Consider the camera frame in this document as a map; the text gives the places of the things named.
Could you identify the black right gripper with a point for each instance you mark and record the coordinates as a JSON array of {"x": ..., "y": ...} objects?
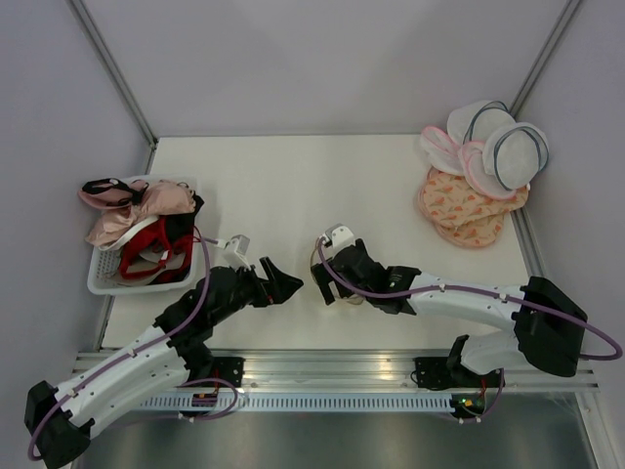
[{"x": 323, "y": 284}]

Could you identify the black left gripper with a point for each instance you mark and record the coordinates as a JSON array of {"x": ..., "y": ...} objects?
[{"x": 283, "y": 285}]

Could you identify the round beige mesh laundry bag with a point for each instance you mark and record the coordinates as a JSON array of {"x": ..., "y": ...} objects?
[{"x": 342, "y": 298}]

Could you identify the pink satin bra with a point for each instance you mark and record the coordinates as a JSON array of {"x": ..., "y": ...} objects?
[{"x": 162, "y": 198}]

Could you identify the pink black item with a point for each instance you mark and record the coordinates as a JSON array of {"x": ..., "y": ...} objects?
[{"x": 112, "y": 193}]

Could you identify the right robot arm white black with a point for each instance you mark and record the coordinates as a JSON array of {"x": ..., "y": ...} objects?
[{"x": 471, "y": 359}]

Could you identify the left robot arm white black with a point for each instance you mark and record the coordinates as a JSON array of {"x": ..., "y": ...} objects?
[{"x": 63, "y": 419}]

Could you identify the black bra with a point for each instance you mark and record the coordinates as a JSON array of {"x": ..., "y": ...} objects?
[{"x": 180, "y": 225}]

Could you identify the red bra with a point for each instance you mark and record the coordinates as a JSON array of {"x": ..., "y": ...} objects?
[{"x": 153, "y": 244}]

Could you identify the orange floral bag lower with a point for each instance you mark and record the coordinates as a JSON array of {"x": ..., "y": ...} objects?
[{"x": 475, "y": 234}]

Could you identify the white pink-trim mesh bag left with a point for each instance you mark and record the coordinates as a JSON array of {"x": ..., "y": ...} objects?
[{"x": 440, "y": 150}]

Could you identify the white pink-trim mesh bag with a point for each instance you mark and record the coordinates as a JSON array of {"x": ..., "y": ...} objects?
[
  {"x": 440, "y": 150},
  {"x": 470, "y": 156}
]

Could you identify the white pink-trim mesh bag right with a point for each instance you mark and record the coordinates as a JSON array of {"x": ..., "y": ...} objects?
[{"x": 470, "y": 156}]

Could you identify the white blue-trim mesh bag rear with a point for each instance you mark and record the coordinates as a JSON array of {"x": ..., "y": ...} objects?
[{"x": 477, "y": 121}]

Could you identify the white blue-trim mesh bag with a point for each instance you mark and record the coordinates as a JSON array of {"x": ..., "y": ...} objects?
[
  {"x": 514, "y": 154},
  {"x": 477, "y": 121}
]

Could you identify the white blue-trim mesh bag front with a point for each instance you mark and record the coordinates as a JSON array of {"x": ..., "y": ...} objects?
[{"x": 514, "y": 154}]

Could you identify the white plastic basket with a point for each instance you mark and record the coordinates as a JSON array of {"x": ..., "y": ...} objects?
[{"x": 105, "y": 264}]

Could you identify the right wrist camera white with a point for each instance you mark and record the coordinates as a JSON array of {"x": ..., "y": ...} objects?
[{"x": 337, "y": 237}]

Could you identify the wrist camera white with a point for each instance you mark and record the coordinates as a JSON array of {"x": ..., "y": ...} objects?
[
  {"x": 235, "y": 250},
  {"x": 337, "y": 237}
]

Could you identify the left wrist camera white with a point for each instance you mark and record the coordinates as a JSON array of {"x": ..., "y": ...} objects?
[{"x": 235, "y": 250}]

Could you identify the aluminium table edge rail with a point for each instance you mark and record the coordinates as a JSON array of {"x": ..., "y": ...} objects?
[{"x": 377, "y": 371}]

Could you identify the white slotted cable duct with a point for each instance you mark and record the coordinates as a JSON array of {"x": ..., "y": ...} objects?
[{"x": 301, "y": 402}]

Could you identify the right side aluminium rail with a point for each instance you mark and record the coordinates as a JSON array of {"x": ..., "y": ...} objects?
[{"x": 540, "y": 324}]

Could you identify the left aluminium frame post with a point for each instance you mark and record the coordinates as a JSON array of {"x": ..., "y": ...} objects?
[{"x": 112, "y": 69}]

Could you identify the aluminium frame post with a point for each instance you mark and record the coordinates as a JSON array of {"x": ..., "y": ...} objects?
[
  {"x": 112, "y": 69},
  {"x": 554, "y": 39}
]

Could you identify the right aluminium frame post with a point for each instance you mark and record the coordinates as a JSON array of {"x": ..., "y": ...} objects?
[{"x": 554, "y": 39}]

